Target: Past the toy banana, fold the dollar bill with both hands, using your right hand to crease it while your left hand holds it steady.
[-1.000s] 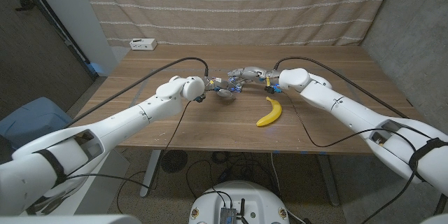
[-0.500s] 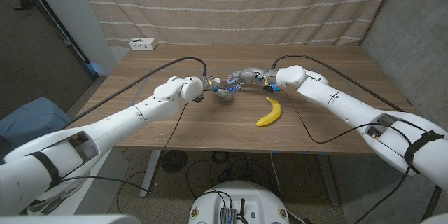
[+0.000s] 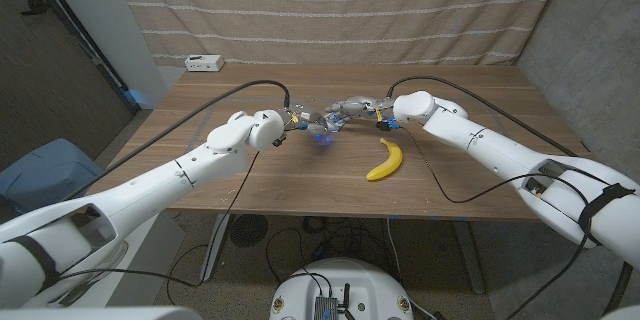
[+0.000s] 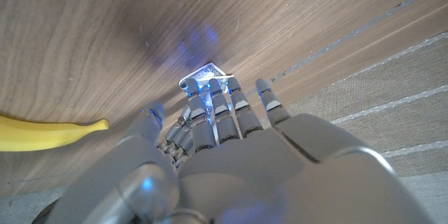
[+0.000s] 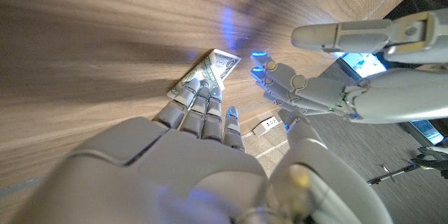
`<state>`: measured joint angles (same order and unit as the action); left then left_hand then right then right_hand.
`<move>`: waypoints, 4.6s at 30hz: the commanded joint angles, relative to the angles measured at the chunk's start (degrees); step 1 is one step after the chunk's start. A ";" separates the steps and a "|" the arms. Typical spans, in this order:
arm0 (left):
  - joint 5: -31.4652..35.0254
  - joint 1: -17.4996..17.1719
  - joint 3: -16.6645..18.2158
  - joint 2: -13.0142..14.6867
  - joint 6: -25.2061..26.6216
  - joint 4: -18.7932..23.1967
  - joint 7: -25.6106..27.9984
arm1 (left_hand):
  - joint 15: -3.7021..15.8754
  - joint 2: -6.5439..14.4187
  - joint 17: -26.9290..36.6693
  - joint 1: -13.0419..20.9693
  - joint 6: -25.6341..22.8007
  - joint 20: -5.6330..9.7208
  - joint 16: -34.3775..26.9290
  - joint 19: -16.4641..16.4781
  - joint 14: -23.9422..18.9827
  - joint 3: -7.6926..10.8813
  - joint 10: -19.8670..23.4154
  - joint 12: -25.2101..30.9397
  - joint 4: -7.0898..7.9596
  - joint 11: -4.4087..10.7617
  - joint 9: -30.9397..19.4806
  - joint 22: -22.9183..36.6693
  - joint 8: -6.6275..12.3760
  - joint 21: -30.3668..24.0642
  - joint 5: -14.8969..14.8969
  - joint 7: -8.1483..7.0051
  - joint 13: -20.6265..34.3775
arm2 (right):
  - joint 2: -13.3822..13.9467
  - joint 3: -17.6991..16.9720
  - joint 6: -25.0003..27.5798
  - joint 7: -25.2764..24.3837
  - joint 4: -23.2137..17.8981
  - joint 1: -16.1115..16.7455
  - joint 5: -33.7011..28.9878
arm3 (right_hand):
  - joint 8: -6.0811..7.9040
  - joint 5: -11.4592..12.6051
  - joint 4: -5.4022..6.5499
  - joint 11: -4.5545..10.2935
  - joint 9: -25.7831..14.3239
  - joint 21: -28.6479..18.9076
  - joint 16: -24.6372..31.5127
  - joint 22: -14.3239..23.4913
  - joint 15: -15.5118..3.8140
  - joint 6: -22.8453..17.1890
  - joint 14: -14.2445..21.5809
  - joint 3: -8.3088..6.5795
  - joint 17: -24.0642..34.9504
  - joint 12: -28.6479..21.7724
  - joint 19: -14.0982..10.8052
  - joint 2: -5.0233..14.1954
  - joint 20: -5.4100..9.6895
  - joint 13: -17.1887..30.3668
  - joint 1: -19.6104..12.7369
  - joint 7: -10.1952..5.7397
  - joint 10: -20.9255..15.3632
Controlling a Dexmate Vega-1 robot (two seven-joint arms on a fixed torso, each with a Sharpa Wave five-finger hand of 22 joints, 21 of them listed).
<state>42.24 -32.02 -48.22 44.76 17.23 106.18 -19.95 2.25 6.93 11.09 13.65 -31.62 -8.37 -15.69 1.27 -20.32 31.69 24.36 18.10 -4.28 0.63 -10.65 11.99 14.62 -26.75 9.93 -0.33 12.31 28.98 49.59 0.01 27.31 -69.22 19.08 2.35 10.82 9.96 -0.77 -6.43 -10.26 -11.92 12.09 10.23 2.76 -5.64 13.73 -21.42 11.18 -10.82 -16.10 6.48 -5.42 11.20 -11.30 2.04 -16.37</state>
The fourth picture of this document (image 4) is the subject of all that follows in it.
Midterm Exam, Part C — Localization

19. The dollar bill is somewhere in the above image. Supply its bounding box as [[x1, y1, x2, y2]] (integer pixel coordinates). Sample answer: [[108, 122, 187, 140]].
[[178, 62, 235, 92]]

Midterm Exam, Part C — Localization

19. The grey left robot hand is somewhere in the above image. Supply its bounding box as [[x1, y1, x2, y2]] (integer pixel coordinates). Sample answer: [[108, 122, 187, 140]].
[[33, 78, 437, 224]]

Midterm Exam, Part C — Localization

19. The yellow toy banana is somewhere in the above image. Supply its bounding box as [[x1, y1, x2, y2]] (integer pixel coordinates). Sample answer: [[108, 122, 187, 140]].
[[0, 114, 110, 153]]

